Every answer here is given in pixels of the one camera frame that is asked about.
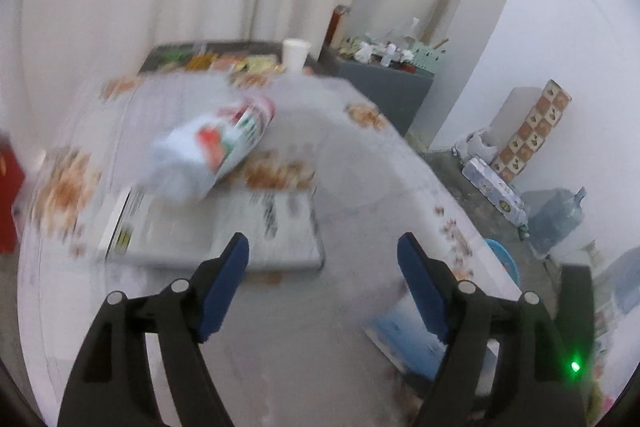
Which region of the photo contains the tile patterned column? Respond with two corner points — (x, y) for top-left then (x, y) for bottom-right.
(490, 79), (572, 185)

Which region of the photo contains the red gift bag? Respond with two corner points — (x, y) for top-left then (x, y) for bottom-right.
(0, 134), (27, 254)

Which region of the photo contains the white snack bag red label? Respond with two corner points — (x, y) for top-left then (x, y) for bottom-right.
(147, 96), (277, 202)

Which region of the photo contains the clear plastic bag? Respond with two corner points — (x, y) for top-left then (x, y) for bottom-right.
(400, 17), (426, 42)

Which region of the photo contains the pile of snack packets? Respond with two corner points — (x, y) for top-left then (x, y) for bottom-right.
(137, 41), (321, 75)

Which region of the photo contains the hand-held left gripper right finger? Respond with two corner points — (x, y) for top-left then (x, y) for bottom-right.
(397, 233), (586, 427)

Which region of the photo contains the floral tablecloth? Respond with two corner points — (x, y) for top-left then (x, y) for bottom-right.
(17, 67), (523, 427)

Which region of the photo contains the white paper cup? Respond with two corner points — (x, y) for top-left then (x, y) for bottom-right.
(281, 38), (310, 72)

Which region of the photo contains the large water jug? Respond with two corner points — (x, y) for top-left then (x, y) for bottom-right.
(600, 247), (640, 323)
(525, 186), (587, 258)

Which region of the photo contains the grey cabinet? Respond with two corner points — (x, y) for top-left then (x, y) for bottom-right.
(320, 44), (436, 138)

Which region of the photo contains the white flat box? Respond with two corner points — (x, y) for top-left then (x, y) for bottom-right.
(97, 184), (326, 273)

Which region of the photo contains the white plastic bag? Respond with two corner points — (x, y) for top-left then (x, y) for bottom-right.
(452, 129), (501, 162)

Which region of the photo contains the light blue packet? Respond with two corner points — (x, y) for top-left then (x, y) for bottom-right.
(362, 294), (501, 388)

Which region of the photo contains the brown bottle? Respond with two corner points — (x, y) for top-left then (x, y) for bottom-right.
(325, 6), (351, 50)

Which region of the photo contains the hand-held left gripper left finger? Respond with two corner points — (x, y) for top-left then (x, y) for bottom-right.
(57, 232), (250, 427)

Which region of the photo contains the green storage basket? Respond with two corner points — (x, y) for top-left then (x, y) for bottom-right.
(400, 38), (448, 75)

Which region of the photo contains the blue plastic basket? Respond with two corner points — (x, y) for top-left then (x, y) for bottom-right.
(482, 238), (522, 285)

